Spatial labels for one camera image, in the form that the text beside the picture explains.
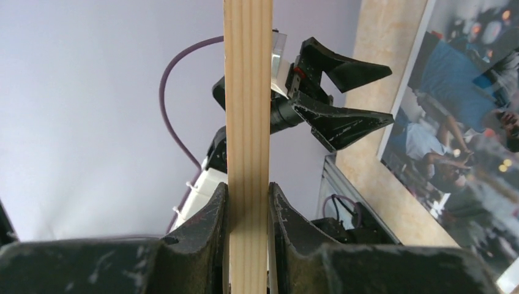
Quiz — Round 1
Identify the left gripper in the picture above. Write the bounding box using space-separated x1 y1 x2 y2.
212 37 395 153

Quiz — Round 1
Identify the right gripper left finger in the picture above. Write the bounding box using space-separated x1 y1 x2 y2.
1 183 228 293

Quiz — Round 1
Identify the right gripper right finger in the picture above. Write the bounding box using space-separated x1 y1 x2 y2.
269 183 498 293

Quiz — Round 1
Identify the wooden picture frame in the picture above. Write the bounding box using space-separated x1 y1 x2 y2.
223 1 272 293

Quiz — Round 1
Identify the printed photo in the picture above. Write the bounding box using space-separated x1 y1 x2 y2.
378 1 518 293

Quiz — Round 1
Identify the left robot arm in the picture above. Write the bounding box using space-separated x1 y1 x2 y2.
168 31 394 232

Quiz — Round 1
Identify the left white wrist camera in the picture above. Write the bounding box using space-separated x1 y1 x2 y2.
271 30 289 97

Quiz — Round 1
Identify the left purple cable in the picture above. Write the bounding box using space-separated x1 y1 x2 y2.
158 36 225 234

